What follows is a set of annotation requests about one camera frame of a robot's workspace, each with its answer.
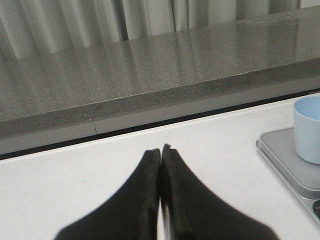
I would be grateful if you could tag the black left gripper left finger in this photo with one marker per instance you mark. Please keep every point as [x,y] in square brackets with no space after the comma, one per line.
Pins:
[130,214]

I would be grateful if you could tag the silver digital kitchen scale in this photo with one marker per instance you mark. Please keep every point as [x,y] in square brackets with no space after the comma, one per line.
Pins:
[300,176]

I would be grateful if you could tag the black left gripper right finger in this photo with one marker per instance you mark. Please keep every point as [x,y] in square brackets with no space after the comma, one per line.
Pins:
[192,212]

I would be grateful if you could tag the light blue plastic cup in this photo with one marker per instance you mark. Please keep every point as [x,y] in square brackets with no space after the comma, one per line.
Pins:
[306,126]

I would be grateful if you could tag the grey stone counter ledge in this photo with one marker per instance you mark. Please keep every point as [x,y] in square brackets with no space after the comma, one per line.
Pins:
[71,96]

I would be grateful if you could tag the grey pleated curtain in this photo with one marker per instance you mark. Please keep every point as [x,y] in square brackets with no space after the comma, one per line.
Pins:
[33,27]

